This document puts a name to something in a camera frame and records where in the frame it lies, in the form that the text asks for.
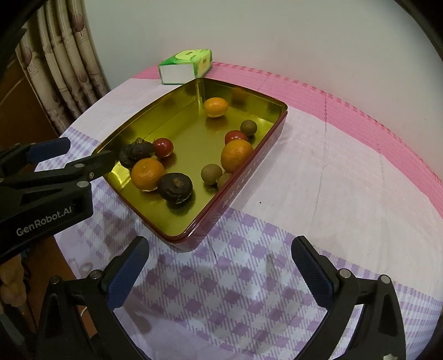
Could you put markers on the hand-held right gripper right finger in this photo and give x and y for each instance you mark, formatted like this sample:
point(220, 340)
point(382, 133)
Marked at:
point(313, 273)

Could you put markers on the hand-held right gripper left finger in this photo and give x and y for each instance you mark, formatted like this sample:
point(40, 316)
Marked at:
point(126, 273)

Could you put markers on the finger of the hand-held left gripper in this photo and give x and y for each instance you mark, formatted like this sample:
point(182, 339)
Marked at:
point(93, 166)
point(48, 149)

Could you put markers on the dark brown round fruit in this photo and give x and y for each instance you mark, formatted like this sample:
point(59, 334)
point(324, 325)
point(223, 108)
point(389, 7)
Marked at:
point(175, 187)
point(126, 157)
point(144, 148)

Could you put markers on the small orange mandarin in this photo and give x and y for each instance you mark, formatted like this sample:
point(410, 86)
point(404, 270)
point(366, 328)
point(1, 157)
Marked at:
point(215, 106)
point(147, 174)

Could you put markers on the small red tomato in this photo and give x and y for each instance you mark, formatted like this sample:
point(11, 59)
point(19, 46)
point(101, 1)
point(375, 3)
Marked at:
point(162, 147)
point(234, 135)

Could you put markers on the maroon and gold tin box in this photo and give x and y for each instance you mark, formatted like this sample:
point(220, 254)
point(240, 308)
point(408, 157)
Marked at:
point(180, 124)

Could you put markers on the tan longan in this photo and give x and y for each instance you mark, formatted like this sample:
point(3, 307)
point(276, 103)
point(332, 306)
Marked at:
point(225, 180)
point(210, 173)

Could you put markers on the large orange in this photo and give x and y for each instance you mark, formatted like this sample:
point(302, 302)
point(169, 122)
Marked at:
point(236, 155)

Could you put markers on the small green fruit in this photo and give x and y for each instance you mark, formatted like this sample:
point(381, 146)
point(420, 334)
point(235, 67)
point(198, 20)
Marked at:
point(248, 127)

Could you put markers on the person's left hand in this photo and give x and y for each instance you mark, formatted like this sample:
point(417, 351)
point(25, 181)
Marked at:
point(10, 284)

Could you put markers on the brown wooden panel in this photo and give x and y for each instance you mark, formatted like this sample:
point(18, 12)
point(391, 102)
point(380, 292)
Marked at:
point(20, 114)

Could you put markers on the beige patterned curtain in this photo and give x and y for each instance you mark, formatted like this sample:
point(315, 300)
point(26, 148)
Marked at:
point(62, 69)

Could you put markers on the green and white tissue box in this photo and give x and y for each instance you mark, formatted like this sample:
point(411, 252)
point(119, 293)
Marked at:
point(183, 64)

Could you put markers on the pink foam mat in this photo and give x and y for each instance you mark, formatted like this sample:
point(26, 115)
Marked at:
point(346, 104)

